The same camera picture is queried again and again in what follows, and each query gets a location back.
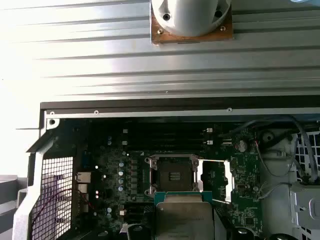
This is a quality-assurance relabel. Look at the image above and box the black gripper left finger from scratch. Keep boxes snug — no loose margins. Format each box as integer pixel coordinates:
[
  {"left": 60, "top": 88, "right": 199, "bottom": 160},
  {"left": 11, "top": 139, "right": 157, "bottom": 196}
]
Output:
[{"left": 147, "top": 207, "right": 157, "bottom": 240}]

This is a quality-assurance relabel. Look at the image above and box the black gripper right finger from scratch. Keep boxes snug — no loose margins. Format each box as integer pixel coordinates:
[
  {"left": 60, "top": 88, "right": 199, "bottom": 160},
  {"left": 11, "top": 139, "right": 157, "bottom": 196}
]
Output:
[{"left": 212, "top": 207, "right": 237, "bottom": 240}]

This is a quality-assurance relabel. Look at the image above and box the silver green CPU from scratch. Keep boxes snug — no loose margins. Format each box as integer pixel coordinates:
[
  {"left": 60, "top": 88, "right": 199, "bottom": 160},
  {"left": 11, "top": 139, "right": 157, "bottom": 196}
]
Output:
[{"left": 153, "top": 190, "right": 214, "bottom": 240}]

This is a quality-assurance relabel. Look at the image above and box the black expansion slot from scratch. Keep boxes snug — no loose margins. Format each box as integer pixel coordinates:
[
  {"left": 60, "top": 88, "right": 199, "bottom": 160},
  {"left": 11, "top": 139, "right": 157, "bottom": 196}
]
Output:
[{"left": 119, "top": 202, "right": 156, "bottom": 227}]

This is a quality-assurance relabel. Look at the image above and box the CPU socket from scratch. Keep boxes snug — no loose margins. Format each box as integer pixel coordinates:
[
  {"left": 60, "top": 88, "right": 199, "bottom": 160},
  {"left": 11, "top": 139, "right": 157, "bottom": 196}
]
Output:
[{"left": 144, "top": 152, "right": 204, "bottom": 199}]

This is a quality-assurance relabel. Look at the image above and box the silver drive cage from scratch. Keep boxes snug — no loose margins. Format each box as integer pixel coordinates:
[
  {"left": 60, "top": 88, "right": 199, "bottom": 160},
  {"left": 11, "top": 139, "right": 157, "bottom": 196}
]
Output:
[{"left": 257, "top": 122, "right": 320, "bottom": 240}]

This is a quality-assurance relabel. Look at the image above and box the green motherboard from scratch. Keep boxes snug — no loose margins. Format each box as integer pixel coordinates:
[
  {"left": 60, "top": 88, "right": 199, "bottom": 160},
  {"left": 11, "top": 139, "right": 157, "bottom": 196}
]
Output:
[{"left": 58, "top": 117, "right": 267, "bottom": 240}]

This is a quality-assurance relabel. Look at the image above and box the silver coin battery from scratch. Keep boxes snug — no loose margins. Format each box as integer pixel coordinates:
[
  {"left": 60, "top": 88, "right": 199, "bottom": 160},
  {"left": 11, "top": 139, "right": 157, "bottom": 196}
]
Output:
[{"left": 236, "top": 138, "right": 249, "bottom": 153}]

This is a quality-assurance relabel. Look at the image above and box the black grey PC case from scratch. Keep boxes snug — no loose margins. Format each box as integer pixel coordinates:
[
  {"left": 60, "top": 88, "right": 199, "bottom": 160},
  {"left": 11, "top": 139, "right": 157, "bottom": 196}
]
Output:
[{"left": 14, "top": 96, "right": 320, "bottom": 240}]

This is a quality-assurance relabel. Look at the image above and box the grey parts rack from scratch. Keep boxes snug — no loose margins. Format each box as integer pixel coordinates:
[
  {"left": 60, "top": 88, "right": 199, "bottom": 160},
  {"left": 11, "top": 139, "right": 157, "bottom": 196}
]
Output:
[{"left": 0, "top": 174, "right": 28, "bottom": 240}]

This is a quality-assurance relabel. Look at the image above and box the thin red white wire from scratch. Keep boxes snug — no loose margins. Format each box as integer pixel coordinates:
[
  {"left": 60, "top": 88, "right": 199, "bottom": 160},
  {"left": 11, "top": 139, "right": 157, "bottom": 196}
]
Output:
[{"left": 251, "top": 139, "right": 301, "bottom": 178}]

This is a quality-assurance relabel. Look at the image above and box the brown square base plate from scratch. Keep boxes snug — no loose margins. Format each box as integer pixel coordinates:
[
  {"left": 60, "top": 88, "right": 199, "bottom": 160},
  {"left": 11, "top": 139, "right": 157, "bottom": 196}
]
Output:
[{"left": 149, "top": 11, "right": 234, "bottom": 46}]

